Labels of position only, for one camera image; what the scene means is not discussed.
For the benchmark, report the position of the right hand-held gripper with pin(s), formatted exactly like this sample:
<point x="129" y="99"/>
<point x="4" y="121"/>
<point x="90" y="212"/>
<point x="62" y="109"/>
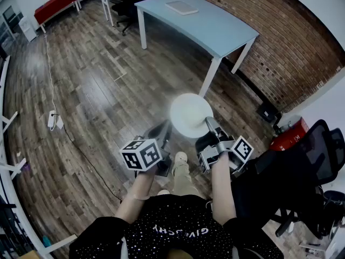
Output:
<point x="215" y="147"/>

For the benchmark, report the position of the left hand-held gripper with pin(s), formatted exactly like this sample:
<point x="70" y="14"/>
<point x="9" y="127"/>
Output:
<point x="141" y="155"/>

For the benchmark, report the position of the white round plate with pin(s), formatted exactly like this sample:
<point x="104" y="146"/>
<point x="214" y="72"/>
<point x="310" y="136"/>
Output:
<point x="188" y="112"/>

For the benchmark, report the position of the white rectangular tray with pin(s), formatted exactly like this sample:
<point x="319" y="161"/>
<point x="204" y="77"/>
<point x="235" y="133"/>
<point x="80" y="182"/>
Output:
<point x="182" y="7"/>

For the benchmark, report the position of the person's right forearm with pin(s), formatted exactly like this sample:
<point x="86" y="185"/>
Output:
<point x="222" y="187"/>

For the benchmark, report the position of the person's left forearm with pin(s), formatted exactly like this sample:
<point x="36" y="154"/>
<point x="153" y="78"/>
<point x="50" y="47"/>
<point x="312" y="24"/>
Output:
<point x="137" y="196"/>

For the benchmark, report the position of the beige shoe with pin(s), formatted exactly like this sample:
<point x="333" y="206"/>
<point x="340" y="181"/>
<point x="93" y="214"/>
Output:
<point x="180" y="159"/>

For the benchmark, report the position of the beige trousers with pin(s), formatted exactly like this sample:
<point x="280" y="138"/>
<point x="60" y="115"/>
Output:
<point x="184" y="179"/>

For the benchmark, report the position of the pink wrist band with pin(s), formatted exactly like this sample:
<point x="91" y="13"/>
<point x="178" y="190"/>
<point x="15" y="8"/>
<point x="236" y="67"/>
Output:
<point x="137" y="197"/>

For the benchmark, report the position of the red fire extinguisher box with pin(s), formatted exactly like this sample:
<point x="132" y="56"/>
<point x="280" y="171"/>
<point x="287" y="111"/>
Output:
<point x="289" y="139"/>

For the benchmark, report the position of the black speckled shirt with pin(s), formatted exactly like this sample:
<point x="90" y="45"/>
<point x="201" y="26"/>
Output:
<point x="175" y="225"/>

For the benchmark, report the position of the light blue table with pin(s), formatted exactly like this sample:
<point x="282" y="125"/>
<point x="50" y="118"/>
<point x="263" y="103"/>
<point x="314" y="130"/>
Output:
<point x="205" y="28"/>

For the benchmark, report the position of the white power strip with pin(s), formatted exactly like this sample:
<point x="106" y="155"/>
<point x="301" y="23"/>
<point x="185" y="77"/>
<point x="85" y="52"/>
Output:
<point x="52" y="119"/>

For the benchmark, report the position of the black mesh office chair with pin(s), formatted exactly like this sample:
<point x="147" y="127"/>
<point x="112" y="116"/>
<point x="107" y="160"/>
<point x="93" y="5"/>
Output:
<point x="310" y="171"/>

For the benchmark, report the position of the red bench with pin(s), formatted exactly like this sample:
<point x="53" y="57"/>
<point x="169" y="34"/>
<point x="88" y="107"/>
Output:
<point x="55" y="5"/>

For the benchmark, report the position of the small white cabinet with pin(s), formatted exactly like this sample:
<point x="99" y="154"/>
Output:
<point x="27" y="29"/>

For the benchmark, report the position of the black box by wall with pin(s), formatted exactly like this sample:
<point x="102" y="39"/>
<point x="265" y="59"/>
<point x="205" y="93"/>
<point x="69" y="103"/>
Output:
<point x="267" y="112"/>

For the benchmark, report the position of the white metal shelf frame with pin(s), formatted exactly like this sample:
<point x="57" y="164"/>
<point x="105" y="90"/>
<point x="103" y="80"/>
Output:
<point x="10" y="171"/>

